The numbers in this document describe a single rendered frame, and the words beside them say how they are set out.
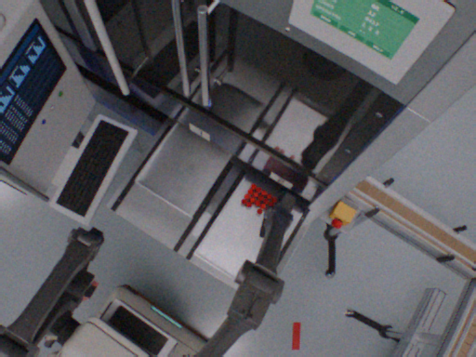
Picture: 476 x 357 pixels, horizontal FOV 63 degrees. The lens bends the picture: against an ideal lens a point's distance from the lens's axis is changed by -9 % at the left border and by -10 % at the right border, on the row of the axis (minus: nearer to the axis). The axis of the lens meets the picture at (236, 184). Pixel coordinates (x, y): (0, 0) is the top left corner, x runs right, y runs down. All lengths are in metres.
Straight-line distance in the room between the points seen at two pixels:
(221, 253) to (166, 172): 0.37
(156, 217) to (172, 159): 0.23
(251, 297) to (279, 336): 1.55
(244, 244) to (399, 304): 1.35
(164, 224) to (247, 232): 0.31
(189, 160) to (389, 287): 1.52
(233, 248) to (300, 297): 1.00
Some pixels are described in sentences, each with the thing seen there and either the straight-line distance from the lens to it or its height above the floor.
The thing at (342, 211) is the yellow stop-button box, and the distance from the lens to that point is 1.52.
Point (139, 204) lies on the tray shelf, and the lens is 1.64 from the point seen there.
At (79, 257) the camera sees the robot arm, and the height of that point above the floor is 1.41.
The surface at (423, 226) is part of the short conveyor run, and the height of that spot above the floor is 0.93.
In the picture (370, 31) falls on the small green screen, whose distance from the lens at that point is 0.68.
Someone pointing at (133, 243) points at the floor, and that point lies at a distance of 2.52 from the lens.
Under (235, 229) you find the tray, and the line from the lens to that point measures 1.60.
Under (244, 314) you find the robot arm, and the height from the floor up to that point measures 1.52.
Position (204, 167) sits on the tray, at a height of 0.88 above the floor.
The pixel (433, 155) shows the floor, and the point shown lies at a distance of 2.97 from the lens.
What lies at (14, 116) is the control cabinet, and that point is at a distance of 1.43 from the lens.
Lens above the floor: 2.46
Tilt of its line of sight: 75 degrees down
